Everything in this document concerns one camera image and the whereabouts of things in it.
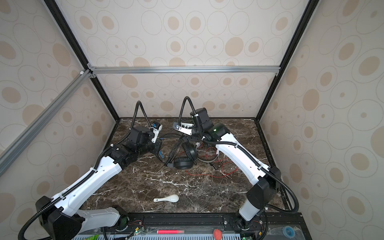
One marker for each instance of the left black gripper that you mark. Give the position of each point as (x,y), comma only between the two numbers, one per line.
(157,149)

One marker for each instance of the white black headphones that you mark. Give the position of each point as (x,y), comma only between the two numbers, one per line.
(207,154)

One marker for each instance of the black blue headphones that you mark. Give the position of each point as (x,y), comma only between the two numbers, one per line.
(183,155)

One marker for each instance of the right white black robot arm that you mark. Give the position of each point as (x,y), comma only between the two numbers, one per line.
(266,180)

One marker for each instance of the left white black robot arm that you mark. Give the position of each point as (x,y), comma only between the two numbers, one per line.
(110,163)

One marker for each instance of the white ceramic spoon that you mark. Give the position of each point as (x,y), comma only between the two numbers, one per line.
(171,198)

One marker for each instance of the pink marker pen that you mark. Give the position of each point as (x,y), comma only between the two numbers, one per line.
(169,232)

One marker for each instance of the green object at base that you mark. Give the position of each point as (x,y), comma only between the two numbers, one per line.
(94,237)

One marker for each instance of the red round ball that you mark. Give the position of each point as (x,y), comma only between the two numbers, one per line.
(217,234)

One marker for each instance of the blue tape roll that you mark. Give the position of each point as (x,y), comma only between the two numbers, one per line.
(288,232)

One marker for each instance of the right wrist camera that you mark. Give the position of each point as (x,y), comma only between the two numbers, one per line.
(184,128)

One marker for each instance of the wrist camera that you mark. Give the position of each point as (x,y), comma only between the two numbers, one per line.
(157,127)
(184,128)

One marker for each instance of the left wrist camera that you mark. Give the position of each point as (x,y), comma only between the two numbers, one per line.
(157,127)

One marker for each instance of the silver aluminium back rail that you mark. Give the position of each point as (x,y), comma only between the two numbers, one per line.
(185,70)

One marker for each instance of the silver aluminium rail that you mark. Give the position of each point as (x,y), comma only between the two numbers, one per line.
(185,70)
(29,134)

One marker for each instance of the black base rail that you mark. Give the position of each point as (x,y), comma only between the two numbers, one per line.
(180,223)

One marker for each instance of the silver aluminium left rail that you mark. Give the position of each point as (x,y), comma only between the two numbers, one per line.
(29,134)

